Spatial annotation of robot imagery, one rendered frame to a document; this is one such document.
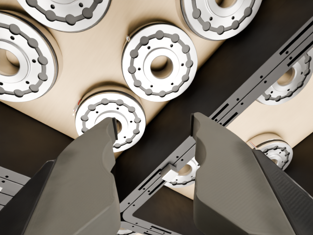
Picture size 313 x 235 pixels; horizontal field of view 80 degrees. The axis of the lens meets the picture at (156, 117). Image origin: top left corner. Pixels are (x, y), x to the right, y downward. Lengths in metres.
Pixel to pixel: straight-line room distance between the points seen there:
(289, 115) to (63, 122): 0.42
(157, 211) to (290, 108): 0.31
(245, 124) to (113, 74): 0.26
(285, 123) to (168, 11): 0.31
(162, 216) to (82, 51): 0.29
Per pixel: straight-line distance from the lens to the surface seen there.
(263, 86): 0.24
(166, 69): 0.28
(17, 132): 0.31
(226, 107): 0.23
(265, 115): 0.41
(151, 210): 0.35
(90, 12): 0.25
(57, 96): 0.31
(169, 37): 0.26
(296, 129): 0.49
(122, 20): 0.28
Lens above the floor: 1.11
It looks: 60 degrees down
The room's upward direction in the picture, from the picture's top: 161 degrees clockwise
